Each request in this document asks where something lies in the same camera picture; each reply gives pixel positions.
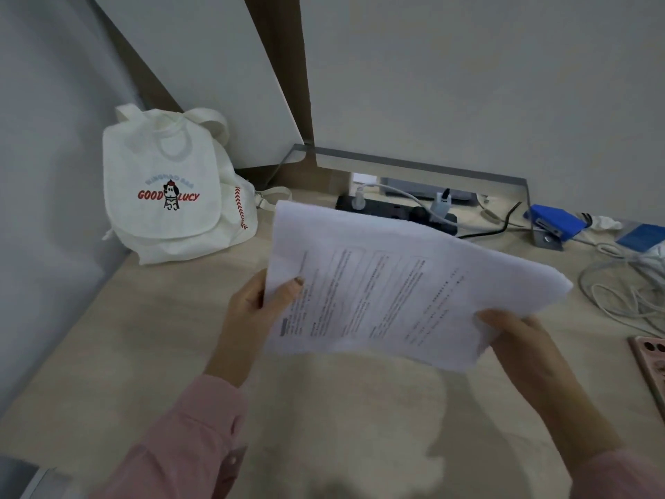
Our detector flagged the white desk partition panel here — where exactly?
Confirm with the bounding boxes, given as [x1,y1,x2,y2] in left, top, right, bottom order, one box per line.
[300,0,665,224]
[89,0,307,172]

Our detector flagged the person's left forearm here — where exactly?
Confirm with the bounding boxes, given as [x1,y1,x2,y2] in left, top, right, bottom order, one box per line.
[88,370,249,499]

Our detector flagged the white canvas backpack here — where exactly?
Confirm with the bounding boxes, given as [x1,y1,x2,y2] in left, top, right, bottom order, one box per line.
[101,104,293,266]

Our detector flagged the printed white paper sheets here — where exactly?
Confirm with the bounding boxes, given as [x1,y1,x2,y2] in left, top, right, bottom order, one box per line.
[262,200,573,373]

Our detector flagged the person's right hand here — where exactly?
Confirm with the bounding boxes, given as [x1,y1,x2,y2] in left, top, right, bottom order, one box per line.
[476,309,603,427]

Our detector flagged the person's left hand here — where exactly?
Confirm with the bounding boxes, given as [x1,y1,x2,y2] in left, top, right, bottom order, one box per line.
[204,269,305,388]

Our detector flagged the pink smartphone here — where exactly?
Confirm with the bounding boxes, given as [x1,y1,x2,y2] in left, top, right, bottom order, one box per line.
[629,336,665,421]

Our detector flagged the black power strip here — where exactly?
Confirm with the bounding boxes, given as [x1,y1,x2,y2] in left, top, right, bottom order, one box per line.
[335,194,459,236]

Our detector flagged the grey metal cable tray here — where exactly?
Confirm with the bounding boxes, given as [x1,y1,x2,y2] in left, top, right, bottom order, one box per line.
[270,143,564,252]

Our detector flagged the person's right forearm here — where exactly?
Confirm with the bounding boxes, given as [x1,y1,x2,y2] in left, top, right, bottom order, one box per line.
[538,410,665,499]

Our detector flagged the white plug with cable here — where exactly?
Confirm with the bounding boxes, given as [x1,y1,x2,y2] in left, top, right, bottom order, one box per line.
[352,184,434,211]

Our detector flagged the tangled white cables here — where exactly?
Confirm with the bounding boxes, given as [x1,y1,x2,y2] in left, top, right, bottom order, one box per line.
[578,243,665,335]

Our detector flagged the blue stapler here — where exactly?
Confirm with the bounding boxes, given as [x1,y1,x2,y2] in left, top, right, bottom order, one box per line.
[523,204,587,242]

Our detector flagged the black cable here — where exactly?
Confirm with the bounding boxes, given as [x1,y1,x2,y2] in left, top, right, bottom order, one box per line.
[457,201,522,239]

